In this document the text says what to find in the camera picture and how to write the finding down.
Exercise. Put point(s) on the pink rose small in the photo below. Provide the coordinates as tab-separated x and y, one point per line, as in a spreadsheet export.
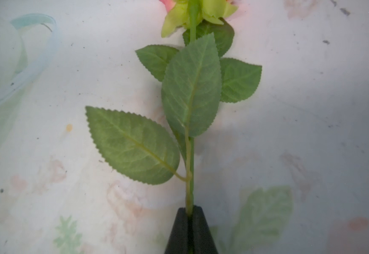
195	80

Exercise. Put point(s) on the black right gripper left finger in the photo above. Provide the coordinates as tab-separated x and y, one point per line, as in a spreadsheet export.
178	239

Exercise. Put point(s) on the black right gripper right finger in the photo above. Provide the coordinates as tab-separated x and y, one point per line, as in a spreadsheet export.
200	237

